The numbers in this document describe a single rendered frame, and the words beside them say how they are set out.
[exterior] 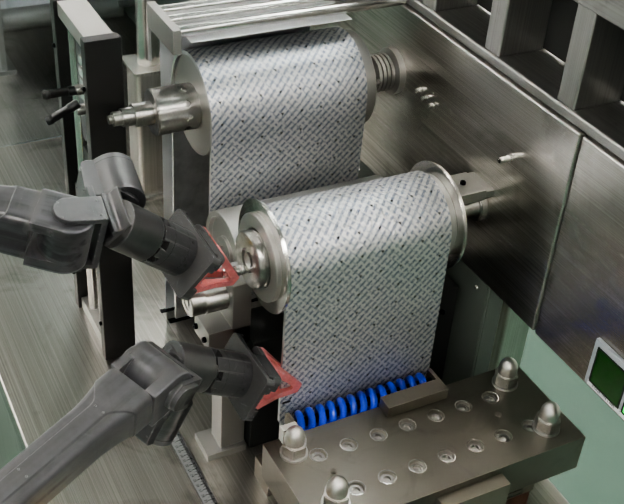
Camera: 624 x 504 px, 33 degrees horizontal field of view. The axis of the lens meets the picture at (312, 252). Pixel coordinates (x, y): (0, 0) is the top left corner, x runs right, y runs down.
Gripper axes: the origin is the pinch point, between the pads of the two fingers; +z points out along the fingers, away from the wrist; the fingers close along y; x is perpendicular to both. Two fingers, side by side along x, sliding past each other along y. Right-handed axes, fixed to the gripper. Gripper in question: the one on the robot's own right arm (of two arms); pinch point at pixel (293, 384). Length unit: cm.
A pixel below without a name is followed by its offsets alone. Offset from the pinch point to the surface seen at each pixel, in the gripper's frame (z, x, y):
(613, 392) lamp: 21.0, 23.2, 25.4
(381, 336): 8.9, 10.0, 0.3
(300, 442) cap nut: -1.8, -2.8, 8.2
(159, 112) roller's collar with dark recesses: -19.8, 20.0, -28.3
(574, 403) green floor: 163, -31, -63
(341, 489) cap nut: -1.5, -1.9, 17.5
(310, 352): -0.8, 5.5, 0.3
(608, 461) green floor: 158, -34, -41
